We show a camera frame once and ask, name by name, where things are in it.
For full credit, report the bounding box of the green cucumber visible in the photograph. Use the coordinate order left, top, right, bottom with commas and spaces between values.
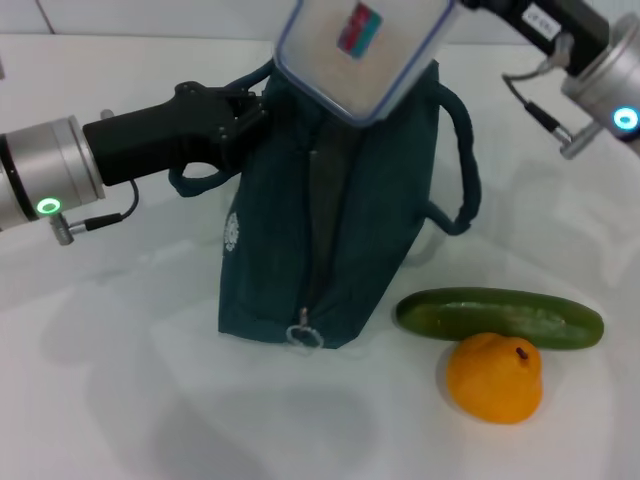
395, 287, 605, 351

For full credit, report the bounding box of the dark teal insulated lunch bag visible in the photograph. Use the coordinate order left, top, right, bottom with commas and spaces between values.
167, 59, 482, 354

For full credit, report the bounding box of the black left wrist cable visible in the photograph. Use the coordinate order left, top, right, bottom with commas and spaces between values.
49, 179, 140, 246

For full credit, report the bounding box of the white zipper pull ring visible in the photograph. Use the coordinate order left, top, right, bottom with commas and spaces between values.
284, 307, 325, 351

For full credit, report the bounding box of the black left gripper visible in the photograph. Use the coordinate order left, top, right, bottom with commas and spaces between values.
82, 80, 272, 187

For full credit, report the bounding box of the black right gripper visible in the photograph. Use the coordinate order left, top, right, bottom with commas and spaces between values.
459, 0, 612, 77

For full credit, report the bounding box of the clear plastic food container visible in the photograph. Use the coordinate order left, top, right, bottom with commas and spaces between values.
273, 0, 456, 130

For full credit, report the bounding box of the orange pear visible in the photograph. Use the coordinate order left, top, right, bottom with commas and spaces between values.
445, 333, 544, 425

